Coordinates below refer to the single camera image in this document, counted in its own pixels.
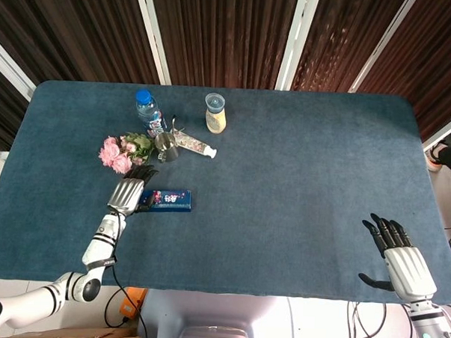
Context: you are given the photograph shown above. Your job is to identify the thin metal utensil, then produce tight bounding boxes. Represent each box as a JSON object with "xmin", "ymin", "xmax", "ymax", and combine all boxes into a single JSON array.
[{"xmin": 169, "ymin": 115, "xmax": 186, "ymax": 137}]

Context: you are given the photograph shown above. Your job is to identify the brown pleated curtain panel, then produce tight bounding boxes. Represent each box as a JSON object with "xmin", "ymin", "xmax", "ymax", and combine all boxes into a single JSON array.
[
  {"xmin": 0, "ymin": 64, "xmax": 32, "ymax": 153},
  {"xmin": 356, "ymin": 0, "xmax": 451, "ymax": 142},
  {"xmin": 0, "ymin": 0, "xmax": 165, "ymax": 96},
  {"xmin": 294, "ymin": 0, "xmax": 408, "ymax": 96},
  {"xmin": 144, "ymin": 0, "xmax": 299, "ymax": 91}
]

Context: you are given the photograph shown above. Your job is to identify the orange device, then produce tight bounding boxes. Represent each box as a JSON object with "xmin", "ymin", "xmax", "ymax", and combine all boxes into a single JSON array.
[{"xmin": 120, "ymin": 286, "xmax": 148, "ymax": 320}]

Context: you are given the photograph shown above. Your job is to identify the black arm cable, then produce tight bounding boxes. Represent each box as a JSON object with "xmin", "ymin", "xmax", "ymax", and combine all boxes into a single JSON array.
[{"xmin": 103, "ymin": 212, "xmax": 153, "ymax": 337}]

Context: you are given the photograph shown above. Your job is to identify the black floor cable tangle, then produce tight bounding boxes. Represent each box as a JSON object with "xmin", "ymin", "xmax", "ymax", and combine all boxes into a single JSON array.
[{"xmin": 345, "ymin": 300, "xmax": 419, "ymax": 338}]

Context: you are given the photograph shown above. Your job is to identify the blue table cloth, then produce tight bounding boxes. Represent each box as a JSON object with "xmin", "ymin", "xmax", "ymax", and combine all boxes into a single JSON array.
[{"xmin": 0, "ymin": 77, "xmax": 451, "ymax": 305}]

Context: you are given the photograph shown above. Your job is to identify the white partition frame post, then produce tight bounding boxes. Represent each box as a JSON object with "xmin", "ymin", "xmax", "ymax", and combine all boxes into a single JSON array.
[
  {"xmin": 423, "ymin": 110, "xmax": 451, "ymax": 152},
  {"xmin": 129, "ymin": 0, "xmax": 177, "ymax": 86},
  {"xmin": 348, "ymin": 0, "xmax": 417, "ymax": 96},
  {"xmin": 0, "ymin": 35, "xmax": 40, "ymax": 102},
  {"xmin": 274, "ymin": 0, "xmax": 320, "ymax": 92}
]

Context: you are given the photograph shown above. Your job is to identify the yellow squeeze bottle clear cap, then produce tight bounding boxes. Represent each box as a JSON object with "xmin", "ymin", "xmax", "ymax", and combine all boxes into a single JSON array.
[{"xmin": 203, "ymin": 92, "xmax": 229, "ymax": 135}]

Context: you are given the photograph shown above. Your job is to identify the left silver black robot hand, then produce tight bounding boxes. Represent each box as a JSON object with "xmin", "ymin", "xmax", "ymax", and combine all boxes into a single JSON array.
[{"xmin": 106, "ymin": 162, "xmax": 160, "ymax": 218}]

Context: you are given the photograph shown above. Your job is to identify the brown cardboard carton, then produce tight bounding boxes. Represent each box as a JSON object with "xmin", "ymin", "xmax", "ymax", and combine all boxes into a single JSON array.
[{"xmin": 0, "ymin": 319, "xmax": 143, "ymax": 338}]

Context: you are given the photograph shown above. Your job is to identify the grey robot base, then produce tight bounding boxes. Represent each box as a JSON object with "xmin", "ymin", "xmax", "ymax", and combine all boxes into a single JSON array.
[{"xmin": 138, "ymin": 288, "xmax": 298, "ymax": 338}]

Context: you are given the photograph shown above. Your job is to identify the stainless steel cup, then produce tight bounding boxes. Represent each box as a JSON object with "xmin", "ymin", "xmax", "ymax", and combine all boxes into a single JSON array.
[{"xmin": 153, "ymin": 132, "xmax": 180, "ymax": 164}]

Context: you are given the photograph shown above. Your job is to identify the floral toothpaste tube white cap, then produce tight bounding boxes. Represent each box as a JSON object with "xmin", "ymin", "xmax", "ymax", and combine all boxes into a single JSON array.
[{"xmin": 173, "ymin": 131, "xmax": 219, "ymax": 159}]

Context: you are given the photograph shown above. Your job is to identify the white orange sneaker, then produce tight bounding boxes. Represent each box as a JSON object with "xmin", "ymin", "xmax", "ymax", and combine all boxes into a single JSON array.
[{"xmin": 426, "ymin": 142, "xmax": 447, "ymax": 173}]

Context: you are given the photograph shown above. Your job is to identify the blue cap water bottle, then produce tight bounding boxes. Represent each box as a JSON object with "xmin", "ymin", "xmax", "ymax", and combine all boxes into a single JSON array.
[{"xmin": 133, "ymin": 89, "xmax": 169, "ymax": 138}]

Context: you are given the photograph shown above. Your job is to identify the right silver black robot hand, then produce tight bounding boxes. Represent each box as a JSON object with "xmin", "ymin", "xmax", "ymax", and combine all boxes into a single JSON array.
[{"xmin": 357, "ymin": 212, "xmax": 441, "ymax": 301}]

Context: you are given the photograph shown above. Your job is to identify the pink artificial flower bouquet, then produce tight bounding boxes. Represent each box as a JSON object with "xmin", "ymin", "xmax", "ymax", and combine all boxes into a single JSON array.
[{"xmin": 97, "ymin": 131, "xmax": 156, "ymax": 176}]

